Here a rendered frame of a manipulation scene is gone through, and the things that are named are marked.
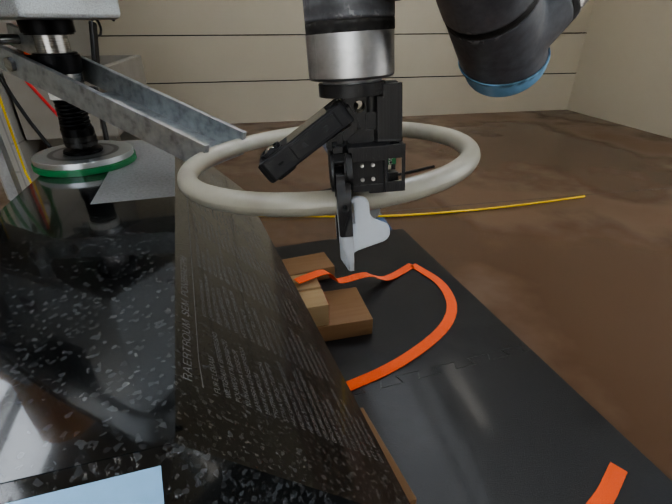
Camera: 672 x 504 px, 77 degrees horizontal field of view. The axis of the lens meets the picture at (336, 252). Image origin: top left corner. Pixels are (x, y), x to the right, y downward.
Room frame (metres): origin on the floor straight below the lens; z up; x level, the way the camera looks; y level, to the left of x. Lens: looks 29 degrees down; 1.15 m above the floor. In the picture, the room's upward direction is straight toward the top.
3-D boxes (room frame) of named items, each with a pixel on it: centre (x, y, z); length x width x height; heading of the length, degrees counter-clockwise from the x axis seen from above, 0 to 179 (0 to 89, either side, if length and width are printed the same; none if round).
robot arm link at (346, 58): (0.48, -0.02, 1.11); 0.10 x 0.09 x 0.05; 4
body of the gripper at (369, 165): (0.47, -0.03, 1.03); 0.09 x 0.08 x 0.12; 94
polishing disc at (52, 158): (0.98, 0.60, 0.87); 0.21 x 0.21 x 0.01
